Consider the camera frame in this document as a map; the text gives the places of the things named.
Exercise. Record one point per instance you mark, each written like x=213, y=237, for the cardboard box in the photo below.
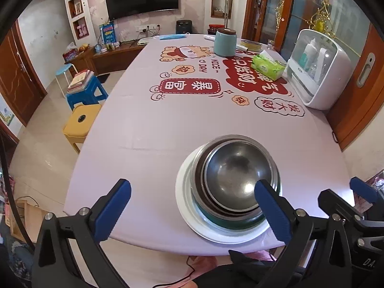
x=30, y=216

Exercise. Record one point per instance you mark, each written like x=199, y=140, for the small gold box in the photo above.
x=282, y=63

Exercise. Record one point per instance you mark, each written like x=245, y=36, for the green plate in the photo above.
x=234, y=222

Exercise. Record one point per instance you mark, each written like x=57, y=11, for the glass cup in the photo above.
x=270, y=45

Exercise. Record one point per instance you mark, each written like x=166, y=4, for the blue canister with brown lid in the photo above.
x=225, y=45

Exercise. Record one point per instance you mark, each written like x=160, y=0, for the pink steel bowl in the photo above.
x=234, y=174

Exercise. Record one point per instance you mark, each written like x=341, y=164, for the round yellow tin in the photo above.
x=252, y=45

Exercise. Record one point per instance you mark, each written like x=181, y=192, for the dark cloth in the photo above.
x=228, y=276

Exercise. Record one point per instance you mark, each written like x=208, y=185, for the pink printed tablecloth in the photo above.
x=135, y=141

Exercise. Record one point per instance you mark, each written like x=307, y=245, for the wooden glass display cabinet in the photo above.
x=255, y=6

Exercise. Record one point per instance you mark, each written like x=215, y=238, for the white bottle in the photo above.
x=309, y=54

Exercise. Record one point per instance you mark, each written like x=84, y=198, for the brown wooden door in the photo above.
x=18, y=81

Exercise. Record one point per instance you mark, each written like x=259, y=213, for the green tissue pack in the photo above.
x=267, y=67

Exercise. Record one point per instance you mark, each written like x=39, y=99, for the blue printed box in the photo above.
x=107, y=33

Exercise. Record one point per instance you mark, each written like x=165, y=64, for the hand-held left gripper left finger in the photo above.
x=115, y=210

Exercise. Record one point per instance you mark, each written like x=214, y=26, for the wall power outlet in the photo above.
x=147, y=27

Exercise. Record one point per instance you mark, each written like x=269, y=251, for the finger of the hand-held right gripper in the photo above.
x=363, y=189
x=336, y=202

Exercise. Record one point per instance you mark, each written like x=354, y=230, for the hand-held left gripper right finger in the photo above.
x=274, y=213

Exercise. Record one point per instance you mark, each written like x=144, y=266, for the light blue metal stool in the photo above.
x=64, y=69

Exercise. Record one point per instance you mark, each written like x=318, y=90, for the large steel bowl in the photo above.
x=237, y=138

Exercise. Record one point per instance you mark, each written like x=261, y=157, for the wooden television cabinet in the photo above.
x=114, y=58

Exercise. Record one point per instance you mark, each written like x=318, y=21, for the white wall niche shelf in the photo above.
x=76, y=6

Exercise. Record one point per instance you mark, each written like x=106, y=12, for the red lidded pot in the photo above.
x=215, y=27

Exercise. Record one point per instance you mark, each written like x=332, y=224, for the white storage cabinet clear door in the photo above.
x=333, y=81

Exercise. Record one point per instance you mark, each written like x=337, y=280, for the blue face mask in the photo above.
x=171, y=37

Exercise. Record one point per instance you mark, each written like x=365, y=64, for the black air fryer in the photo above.
x=183, y=27

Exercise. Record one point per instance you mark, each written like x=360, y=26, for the stack of books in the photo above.
x=81, y=79

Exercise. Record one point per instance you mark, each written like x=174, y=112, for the blue plastic stool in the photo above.
x=87, y=93

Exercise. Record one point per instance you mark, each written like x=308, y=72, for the yellow plastic stool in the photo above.
x=81, y=123

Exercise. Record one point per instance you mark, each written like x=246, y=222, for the red tissue box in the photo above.
x=69, y=56

